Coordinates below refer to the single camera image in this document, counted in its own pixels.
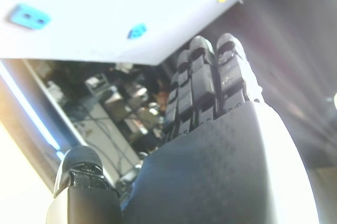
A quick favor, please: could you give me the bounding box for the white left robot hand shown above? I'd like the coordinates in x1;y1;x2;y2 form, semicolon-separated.
46;33;322;224

